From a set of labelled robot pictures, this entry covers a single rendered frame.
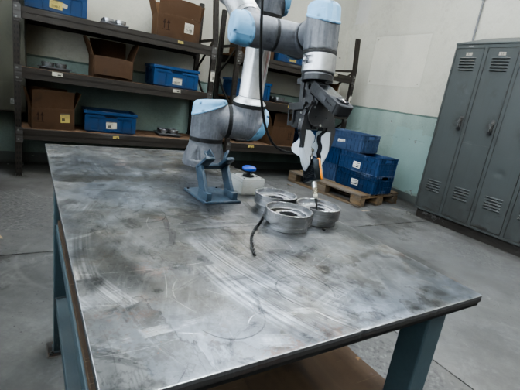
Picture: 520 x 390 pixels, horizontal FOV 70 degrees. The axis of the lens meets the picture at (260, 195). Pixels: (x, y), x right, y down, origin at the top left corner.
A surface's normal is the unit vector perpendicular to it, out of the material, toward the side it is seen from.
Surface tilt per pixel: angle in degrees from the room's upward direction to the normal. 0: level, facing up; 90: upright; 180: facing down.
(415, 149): 90
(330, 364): 0
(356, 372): 0
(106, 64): 82
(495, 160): 90
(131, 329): 0
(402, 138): 90
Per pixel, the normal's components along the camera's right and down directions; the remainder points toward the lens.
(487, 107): -0.85, 0.01
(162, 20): 0.38, 0.29
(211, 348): 0.15, -0.96
